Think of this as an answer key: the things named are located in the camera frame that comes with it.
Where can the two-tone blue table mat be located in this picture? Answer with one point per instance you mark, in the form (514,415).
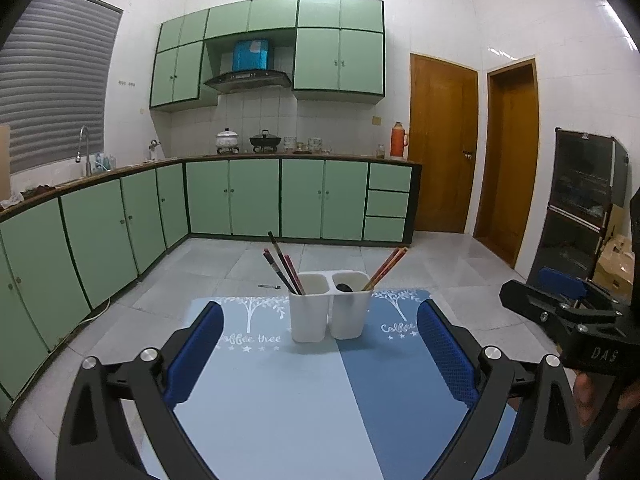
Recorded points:
(280,400)

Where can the range hood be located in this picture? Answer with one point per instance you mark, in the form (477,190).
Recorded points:
(247,80)

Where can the wooden chopstick red patterned end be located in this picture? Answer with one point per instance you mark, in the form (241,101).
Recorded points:
(395,261)
(382,269)

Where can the blue box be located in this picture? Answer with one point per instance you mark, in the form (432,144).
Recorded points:
(252,55)

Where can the grey window blind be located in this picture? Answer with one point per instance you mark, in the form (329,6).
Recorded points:
(55,85)

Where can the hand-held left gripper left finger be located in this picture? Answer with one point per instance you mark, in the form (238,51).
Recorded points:
(195,360)

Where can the bottles by sink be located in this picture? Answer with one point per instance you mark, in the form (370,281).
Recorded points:
(104,162)

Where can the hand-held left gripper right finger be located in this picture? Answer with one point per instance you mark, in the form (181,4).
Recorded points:
(445,355)

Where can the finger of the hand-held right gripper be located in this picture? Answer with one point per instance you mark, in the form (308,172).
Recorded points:
(562,282)
(535,305)

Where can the black wok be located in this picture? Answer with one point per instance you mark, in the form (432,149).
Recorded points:
(265,141)

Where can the closed wooden door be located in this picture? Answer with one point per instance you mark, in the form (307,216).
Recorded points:
(442,145)

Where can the white double utensil holder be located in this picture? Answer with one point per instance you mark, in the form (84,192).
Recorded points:
(310,315)

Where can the red orange patterned chopstick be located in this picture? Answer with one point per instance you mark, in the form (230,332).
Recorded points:
(294,272)

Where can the glass jar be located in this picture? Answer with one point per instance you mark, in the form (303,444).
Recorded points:
(381,151)

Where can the green lower kitchen cabinets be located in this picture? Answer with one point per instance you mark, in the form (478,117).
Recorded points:
(100,220)

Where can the small wall tap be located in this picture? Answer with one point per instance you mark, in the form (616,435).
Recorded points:
(154,149)

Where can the cardboard sheet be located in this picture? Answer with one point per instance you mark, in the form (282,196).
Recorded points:
(4,165)

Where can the green wall cabinets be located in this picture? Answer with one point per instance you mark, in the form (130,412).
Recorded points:
(320,60)

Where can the black glass-front cabinet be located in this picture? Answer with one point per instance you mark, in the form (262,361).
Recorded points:
(575,200)

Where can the orange thermos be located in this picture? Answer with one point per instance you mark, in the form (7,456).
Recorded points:
(398,142)

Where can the wooden door in frame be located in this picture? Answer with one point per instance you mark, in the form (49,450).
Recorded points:
(510,170)

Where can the cloth on counter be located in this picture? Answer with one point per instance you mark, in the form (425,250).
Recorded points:
(30,195)

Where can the white cooking pot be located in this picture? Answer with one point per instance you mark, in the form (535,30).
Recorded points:
(227,141)

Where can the cardboard boxes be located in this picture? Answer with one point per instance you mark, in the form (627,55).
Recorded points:
(617,260)

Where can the person's right hand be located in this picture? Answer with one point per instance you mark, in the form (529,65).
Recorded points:
(586,400)

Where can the tall chrome sink faucet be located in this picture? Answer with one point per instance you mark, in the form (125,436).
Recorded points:
(87,160)

